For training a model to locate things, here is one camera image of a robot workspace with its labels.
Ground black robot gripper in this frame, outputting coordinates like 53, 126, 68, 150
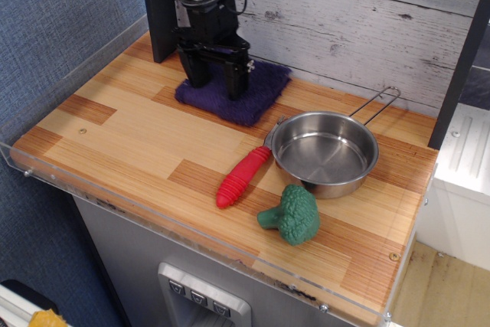
178, 0, 254, 100

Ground purple terry cloth napkin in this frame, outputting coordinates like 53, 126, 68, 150
175, 59, 292, 126

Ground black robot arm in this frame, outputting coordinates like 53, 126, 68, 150
177, 0, 253, 100

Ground stainless steel pan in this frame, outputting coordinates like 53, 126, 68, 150
271, 87, 401, 199

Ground green toy broccoli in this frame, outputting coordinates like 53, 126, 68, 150
256, 185, 320, 246

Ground clear acrylic table guard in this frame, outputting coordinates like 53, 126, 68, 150
1, 11, 445, 325

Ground grey toy fridge cabinet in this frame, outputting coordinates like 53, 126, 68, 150
75, 198, 347, 326

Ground silver dispenser button panel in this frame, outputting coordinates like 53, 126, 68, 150
158, 262, 252, 326

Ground white cabinet on right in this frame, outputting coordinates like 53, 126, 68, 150
416, 103, 489, 270

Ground dark right shelf post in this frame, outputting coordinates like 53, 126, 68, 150
428, 0, 489, 149

